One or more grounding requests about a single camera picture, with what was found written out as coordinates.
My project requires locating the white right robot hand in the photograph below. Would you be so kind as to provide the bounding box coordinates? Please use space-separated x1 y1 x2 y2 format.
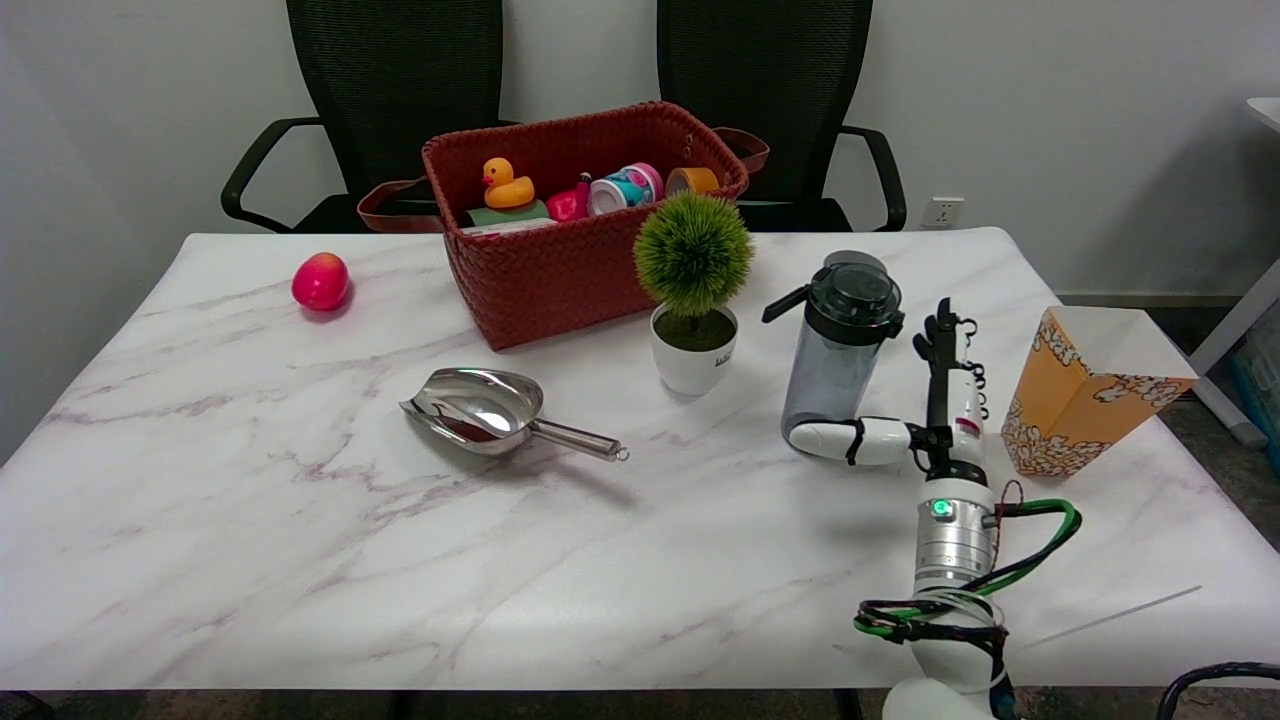
788 297 991 481

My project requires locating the dark grey water bottle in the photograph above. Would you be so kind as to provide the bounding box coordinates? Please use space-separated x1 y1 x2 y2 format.
761 250 906 458

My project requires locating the orange popcorn box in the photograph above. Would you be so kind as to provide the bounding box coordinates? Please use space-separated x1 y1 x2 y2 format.
1000 306 1199 479

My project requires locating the green ball plant white pot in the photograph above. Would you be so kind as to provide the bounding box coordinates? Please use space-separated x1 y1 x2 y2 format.
632 192 755 398

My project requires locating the black mesh office chair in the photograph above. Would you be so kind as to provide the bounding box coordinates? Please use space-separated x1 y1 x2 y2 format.
656 0 908 233
220 0 505 234

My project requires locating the pink and teal can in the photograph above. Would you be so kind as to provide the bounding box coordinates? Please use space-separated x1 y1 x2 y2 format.
587 163 665 216

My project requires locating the red woven basket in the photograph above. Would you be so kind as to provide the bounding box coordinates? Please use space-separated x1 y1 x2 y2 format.
357 100 771 352

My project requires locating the pink toy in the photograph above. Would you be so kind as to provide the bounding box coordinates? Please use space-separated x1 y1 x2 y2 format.
545 172 593 223

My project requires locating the silver metal scoop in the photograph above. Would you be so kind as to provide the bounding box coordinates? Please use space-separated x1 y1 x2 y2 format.
399 367 631 464

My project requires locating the green box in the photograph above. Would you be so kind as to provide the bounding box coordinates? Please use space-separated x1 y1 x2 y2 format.
466 199 553 229

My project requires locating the yellow rubber duck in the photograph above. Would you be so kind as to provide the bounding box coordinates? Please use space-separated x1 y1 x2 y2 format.
482 157 536 210

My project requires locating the red apple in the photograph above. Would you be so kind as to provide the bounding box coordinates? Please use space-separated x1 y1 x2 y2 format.
291 252 352 312

